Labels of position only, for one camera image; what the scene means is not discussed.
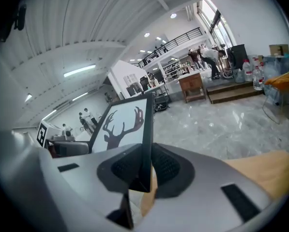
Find white storage shelf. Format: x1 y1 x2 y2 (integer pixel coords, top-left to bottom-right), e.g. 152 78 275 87
162 62 182 80

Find black balcony railing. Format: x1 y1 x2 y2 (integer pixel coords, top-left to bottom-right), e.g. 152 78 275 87
137 27 203 69

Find black ceiling-mounted device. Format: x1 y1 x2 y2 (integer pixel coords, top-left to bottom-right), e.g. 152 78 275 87
13 4 28 31

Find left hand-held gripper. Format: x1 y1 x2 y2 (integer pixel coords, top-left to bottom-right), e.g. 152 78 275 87
36 120 90 159

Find clear plastic water bottle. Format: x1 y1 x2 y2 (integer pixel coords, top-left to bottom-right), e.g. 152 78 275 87
252 65 264 91
242 59 254 82

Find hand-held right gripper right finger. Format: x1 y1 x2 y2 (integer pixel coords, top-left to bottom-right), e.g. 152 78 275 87
137 143 278 232

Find long ceiling tube light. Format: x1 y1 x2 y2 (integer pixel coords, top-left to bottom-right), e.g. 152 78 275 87
63 64 97 78

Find blue wrapped furniture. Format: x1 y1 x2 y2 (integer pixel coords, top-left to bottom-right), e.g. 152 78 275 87
262 54 289 106

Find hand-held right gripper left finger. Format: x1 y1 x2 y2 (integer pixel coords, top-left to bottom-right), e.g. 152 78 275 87
39 143 143 232

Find brown wooden cabinet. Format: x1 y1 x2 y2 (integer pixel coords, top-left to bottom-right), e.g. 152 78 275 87
178 72 207 104

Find brown cardboard box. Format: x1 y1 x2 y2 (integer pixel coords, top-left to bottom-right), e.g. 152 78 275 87
269 43 289 57

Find white work table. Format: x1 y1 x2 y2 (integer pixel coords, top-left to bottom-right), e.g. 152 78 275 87
144 82 170 111

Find black office chair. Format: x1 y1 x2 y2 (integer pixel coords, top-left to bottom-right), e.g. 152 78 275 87
139 76 150 92

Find black deer picture frame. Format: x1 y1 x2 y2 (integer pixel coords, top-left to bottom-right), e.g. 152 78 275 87
88 93 154 230

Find grey bag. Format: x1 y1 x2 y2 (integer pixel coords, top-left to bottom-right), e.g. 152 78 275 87
232 68 246 84

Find wire chair with orange cushion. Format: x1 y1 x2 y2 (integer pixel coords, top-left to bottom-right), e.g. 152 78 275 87
262 65 289 125

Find brown wooden step platform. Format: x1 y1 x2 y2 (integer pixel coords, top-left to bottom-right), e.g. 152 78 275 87
206 80 265 105

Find tall window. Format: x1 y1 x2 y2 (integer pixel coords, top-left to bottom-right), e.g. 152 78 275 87
197 0 235 48

